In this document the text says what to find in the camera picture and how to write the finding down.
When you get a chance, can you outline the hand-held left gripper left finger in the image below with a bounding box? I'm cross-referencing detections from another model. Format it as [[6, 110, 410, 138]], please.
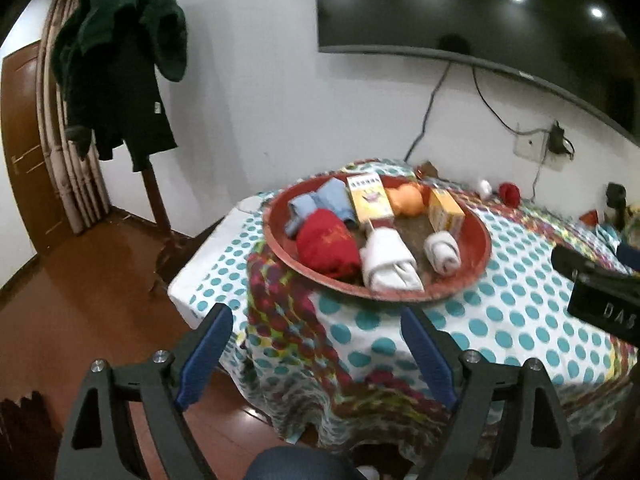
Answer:
[[54, 302, 235, 480]]

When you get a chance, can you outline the thin hanging charger cable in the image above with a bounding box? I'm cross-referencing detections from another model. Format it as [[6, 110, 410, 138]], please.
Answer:
[[530, 157, 546, 201]]

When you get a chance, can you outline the black phone holder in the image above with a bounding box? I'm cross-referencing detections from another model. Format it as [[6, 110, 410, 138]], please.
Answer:
[[605, 182, 628, 226]]

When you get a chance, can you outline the wooden coat rack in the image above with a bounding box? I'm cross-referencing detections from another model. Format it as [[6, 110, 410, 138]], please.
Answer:
[[142, 152, 201, 291]]

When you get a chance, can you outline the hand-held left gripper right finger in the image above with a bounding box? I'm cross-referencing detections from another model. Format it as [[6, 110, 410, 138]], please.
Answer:
[[400, 306, 581, 480]]

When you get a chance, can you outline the light blue patterned cloth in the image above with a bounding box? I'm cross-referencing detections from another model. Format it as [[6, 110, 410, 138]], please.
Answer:
[[595, 222, 621, 248]]

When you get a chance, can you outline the black power adapter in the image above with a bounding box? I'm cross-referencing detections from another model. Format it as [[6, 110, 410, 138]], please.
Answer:
[[549, 121, 575, 157]]

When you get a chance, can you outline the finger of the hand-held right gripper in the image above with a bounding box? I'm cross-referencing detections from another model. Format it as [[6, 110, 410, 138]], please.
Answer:
[[551, 245, 640, 293]]

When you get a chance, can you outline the black television cable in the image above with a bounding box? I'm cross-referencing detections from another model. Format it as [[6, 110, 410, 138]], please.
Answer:
[[404, 60, 451, 160]]

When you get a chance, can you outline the white table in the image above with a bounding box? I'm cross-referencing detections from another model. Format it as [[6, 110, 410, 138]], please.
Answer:
[[167, 197, 271, 331]]

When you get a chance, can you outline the white sock bundle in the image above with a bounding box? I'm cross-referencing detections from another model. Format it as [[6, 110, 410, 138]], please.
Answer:
[[359, 226, 426, 295], [423, 231, 462, 277]]

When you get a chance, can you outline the striped brown curtain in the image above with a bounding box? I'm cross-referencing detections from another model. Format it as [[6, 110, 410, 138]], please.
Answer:
[[36, 0, 112, 235]]

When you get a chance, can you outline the red sock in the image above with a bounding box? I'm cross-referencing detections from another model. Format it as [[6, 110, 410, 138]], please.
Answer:
[[296, 209, 362, 279]]

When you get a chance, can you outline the cream and red cardboard box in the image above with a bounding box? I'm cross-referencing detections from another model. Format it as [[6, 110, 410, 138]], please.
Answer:
[[346, 172, 396, 226]]

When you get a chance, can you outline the brown wooden door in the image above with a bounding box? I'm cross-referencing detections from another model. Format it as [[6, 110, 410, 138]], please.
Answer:
[[0, 42, 76, 261]]

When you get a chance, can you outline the green jacket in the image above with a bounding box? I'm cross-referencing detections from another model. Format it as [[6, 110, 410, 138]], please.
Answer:
[[50, 0, 190, 83]]

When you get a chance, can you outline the polka dot tablecloth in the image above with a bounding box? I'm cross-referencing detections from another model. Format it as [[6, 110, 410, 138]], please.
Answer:
[[172, 157, 640, 453]]

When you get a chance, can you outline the orange sock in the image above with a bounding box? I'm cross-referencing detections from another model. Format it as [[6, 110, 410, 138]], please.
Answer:
[[386, 182, 432, 218]]

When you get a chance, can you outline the yellow cardboard box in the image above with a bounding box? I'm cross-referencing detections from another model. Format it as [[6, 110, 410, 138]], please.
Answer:
[[426, 187, 467, 235]]

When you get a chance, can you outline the red round tray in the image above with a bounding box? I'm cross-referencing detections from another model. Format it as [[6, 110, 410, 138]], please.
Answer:
[[262, 172, 493, 303]]

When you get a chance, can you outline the light blue sock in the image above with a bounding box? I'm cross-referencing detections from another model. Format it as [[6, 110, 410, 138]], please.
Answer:
[[286, 179, 357, 236]]

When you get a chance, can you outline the black wall television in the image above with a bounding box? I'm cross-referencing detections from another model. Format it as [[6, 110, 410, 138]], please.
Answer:
[[315, 0, 640, 148]]

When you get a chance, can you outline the black curved power cable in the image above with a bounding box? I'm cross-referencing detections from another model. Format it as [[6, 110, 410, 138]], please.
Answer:
[[471, 66, 556, 136]]

